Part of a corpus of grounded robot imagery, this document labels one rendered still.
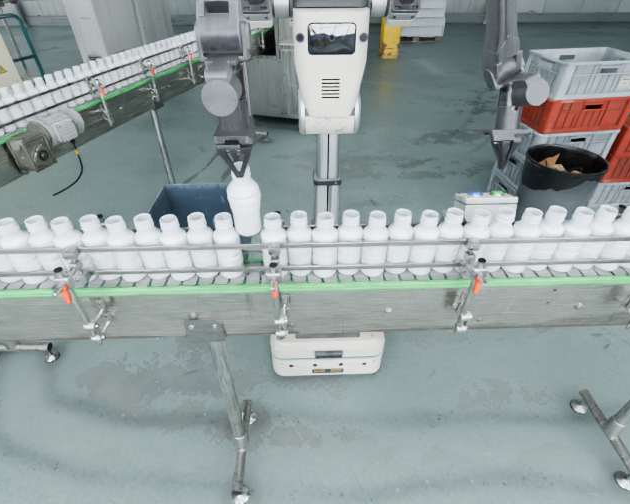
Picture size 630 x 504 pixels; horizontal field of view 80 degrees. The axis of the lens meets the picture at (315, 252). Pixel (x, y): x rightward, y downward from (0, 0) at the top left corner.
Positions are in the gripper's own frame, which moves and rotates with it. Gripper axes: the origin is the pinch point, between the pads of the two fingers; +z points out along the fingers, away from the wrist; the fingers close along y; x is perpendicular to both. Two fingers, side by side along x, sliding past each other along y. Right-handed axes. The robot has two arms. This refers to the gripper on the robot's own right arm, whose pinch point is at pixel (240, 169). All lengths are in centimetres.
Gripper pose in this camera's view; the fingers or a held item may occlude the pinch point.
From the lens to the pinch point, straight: 81.1
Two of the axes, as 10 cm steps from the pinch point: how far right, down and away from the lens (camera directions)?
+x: 10.0, -0.2, 0.2
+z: 0.0, 7.7, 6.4
